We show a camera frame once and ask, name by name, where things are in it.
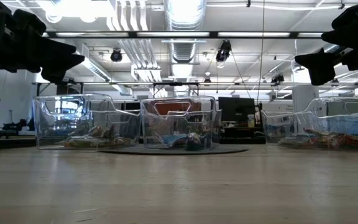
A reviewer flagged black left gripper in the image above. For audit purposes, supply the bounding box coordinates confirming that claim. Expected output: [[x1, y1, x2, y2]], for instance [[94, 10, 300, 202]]
[[0, 0, 86, 84]]

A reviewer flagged red pink granola bar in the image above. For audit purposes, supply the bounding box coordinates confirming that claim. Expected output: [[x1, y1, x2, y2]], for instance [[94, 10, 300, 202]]
[[321, 133, 358, 149]]

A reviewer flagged clear plastic bin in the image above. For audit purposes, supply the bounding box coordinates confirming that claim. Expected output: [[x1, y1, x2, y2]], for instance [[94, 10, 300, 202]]
[[259, 96, 358, 149], [32, 93, 142, 151], [140, 95, 223, 151]]

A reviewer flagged black overhead light bar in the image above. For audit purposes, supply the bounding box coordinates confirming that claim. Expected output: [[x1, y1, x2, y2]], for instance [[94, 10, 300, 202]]
[[42, 30, 324, 39]]

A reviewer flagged black computer monitor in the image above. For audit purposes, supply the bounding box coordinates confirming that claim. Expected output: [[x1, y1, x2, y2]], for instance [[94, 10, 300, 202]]
[[218, 96, 256, 123]]

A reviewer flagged orange partition panel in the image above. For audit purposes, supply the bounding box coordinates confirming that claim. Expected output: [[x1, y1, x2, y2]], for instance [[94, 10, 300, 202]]
[[154, 101, 198, 116]]

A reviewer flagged grey woven placemat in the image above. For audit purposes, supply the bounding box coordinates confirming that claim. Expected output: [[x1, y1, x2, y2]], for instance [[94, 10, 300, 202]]
[[99, 143, 249, 156]]

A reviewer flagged black ceiling camera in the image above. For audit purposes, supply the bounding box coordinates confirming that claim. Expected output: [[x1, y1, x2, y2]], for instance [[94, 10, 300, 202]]
[[215, 39, 232, 63]]

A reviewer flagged silver ventilation duct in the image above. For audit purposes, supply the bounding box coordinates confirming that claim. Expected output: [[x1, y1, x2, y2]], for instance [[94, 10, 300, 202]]
[[163, 0, 207, 63]]

